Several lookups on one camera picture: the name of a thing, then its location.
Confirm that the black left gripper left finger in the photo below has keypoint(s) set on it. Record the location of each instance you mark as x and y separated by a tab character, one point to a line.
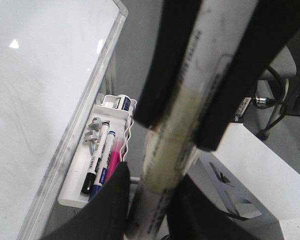
175	28

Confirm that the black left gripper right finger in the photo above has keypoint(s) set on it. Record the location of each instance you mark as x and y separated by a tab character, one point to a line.
272	25

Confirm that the white black-tipped whiteboard marker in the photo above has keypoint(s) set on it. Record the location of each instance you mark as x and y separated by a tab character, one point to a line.
170	147

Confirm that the white blue whiteboard eraser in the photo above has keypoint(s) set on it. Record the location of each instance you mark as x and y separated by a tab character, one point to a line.
122	102

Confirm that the grey metal clip screw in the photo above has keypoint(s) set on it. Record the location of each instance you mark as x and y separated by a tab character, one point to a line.
91	136

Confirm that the white marker tray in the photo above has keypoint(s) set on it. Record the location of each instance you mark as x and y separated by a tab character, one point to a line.
121	122

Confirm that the pink highlighter pen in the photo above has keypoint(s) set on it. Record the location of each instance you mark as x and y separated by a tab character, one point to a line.
114	158

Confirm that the blue capped white marker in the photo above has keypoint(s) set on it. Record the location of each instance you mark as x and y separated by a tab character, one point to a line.
102	166

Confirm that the black capped white marker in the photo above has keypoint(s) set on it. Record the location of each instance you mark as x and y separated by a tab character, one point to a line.
92	169

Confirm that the white whiteboard with aluminium frame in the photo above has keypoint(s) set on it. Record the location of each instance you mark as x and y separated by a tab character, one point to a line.
53	57

